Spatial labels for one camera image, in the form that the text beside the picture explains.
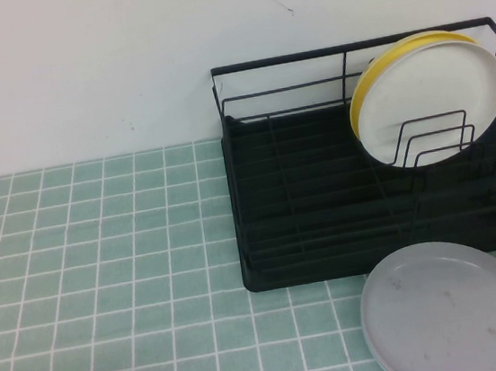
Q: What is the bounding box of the grey round plate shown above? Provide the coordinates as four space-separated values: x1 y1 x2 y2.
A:
352 233 496 371

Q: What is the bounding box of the green tile pattern tablecloth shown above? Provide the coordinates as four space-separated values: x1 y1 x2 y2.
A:
0 81 496 371

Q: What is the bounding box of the black wire dish rack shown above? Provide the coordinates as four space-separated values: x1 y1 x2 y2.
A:
207 15 496 268

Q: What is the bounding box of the white round plate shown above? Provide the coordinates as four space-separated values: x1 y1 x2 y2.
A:
348 33 496 176

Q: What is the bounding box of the black plastic drip tray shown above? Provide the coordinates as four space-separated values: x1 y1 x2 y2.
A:
217 82 496 296

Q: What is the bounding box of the yellow round plate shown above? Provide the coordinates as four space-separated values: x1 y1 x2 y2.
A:
340 24 489 143

